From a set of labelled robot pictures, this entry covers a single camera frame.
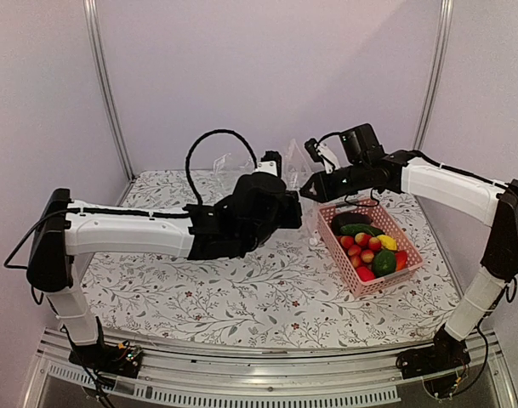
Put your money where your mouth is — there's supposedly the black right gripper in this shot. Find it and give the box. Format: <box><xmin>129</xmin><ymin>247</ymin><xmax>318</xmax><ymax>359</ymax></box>
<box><xmin>299</xmin><ymin>161</ymin><xmax>370</xmax><ymax>203</ymax></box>

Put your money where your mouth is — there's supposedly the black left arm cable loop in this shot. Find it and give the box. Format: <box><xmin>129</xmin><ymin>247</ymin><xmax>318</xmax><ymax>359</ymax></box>
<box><xmin>185</xmin><ymin>128</ymin><xmax>259</xmax><ymax>209</ymax></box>

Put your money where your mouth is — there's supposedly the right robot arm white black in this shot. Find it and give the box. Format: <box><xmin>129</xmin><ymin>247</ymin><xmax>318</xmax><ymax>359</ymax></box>
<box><xmin>300</xmin><ymin>123</ymin><xmax>518</xmax><ymax>371</ymax></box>

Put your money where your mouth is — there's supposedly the floral patterned tablecloth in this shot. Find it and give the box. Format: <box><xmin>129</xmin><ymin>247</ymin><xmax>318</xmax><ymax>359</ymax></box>
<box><xmin>82</xmin><ymin>193</ymin><xmax>459</xmax><ymax>349</ymax></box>

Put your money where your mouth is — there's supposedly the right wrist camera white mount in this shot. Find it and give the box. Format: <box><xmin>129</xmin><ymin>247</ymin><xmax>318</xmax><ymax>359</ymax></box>
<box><xmin>305</xmin><ymin>139</ymin><xmax>340</xmax><ymax>174</ymax></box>

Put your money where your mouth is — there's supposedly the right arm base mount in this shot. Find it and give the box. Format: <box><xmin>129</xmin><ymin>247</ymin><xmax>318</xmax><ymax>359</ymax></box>
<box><xmin>396</xmin><ymin>325</ymin><xmax>470</xmax><ymax>400</ymax></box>

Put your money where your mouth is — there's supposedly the front aluminium rail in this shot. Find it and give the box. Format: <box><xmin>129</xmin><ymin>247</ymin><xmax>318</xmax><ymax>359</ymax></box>
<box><xmin>22</xmin><ymin>329</ymin><xmax>518</xmax><ymax>408</ymax></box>

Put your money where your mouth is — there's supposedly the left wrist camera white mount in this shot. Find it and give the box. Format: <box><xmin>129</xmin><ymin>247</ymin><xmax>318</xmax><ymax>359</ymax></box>
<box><xmin>254</xmin><ymin>150</ymin><xmax>282</xmax><ymax>178</ymax></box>

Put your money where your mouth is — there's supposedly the aluminium frame post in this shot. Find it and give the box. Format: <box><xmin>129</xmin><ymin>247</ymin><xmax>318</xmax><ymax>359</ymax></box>
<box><xmin>83</xmin><ymin>0</ymin><xmax>135</xmax><ymax>182</ymax></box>
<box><xmin>413</xmin><ymin>0</ymin><xmax>454</xmax><ymax>150</ymax></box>

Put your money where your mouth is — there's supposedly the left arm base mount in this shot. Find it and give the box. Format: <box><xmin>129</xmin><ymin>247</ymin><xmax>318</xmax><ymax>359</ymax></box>
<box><xmin>68</xmin><ymin>336</ymin><xmax>144</xmax><ymax>378</ymax></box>

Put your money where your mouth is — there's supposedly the dark purple eggplant toy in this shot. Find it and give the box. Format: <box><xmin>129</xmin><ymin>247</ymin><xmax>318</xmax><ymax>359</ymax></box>
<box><xmin>330</xmin><ymin>212</ymin><xmax>372</xmax><ymax>235</ymax></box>

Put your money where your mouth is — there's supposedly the red strawberry toy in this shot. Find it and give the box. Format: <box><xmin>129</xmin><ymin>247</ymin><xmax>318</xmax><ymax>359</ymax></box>
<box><xmin>356</xmin><ymin>266</ymin><xmax>376</xmax><ymax>282</ymax></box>

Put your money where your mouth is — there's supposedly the yellow lemon toy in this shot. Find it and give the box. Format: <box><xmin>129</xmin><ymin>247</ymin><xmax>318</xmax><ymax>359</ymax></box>
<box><xmin>376</xmin><ymin>235</ymin><xmax>398</xmax><ymax>252</ymax></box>

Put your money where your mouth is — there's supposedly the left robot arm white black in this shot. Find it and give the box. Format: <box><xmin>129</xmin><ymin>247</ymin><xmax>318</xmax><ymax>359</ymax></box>
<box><xmin>26</xmin><ymin>172</ymin><xmax>302</xmax><ymax>369</ymax></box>

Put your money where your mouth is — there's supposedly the green cucumber toy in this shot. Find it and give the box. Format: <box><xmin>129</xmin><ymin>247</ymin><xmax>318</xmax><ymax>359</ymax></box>
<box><xmin>339</xmin><ymin>224</ymin><xmax>384</xmax><ymax>236</ymax></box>

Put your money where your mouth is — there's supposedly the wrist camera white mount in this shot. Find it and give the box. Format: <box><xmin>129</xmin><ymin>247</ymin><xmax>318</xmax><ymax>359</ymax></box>
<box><xmin>254</xmin><ymin>150</ymin><xmax>282</xmax><ymax>178</ymax></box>
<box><xmin>305</xmin><ymin>139</ymin><xmax>340</xmax><ymax>174</ymax></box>

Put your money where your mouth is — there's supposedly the red yellow apple toy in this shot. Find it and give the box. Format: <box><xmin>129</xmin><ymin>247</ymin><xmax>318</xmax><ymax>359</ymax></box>
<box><xmin>354</xmin><ymin>232</ymin><xmax>371</xmax><ymax>248</ymax></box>

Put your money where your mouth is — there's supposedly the clear zip top bag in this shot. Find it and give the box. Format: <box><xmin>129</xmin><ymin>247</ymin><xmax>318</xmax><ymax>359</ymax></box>
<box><xmin>213</xmin><ymin>139</ymin><xmax>320</xmax><ymax>247</ymax></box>

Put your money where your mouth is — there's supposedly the right aluminium frame post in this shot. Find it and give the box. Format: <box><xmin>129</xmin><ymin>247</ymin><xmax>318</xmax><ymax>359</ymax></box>
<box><xmin>413</xmin><ymin>0</ymin><xmax>454</xmax><ymax>150</ymax></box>

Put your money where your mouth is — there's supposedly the red yellow peach toy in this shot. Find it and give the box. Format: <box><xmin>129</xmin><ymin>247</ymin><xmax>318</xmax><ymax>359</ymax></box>
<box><xmin>339</xmin><ymin>235</ymin><xmax>355</xmax><ymax>250</ymax></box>

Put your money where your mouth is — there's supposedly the pink perforated plastic basket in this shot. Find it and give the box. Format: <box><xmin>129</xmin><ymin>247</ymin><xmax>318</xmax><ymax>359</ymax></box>
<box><xmin>317</xmin><ymin>199</ymin><xmax>424</xmax><ymax>298</ymax></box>

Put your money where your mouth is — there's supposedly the orange red mango toy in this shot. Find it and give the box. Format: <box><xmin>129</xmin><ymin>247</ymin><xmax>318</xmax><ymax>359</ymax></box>
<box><xmin>395</xmin><ymin>251</ymin><xmax>408</xmax><ymax>271</ymax></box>

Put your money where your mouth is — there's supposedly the small red peach toy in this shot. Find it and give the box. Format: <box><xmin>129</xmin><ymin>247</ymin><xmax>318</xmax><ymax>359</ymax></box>
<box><xmin>360</xmin><ymin>249</ymin><xmax>375</xmax><ymax>264</ymax></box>

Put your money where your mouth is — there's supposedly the left aluminium frame post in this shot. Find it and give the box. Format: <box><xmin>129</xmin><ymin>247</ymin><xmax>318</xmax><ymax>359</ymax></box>
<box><xmin>83</xmin><ymin>0</ymin><xmax>135</xmax><ymax>182</ymax></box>

